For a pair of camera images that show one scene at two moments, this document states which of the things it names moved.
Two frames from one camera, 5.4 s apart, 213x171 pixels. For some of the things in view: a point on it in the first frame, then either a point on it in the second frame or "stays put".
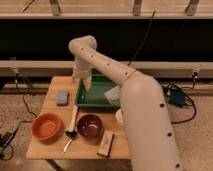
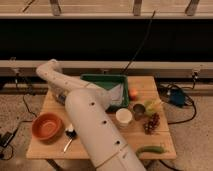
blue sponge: x=62 y=97 stays put
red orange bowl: x=48 y=127 stays put
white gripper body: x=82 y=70 → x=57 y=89
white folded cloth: x=113 y=95 stays put
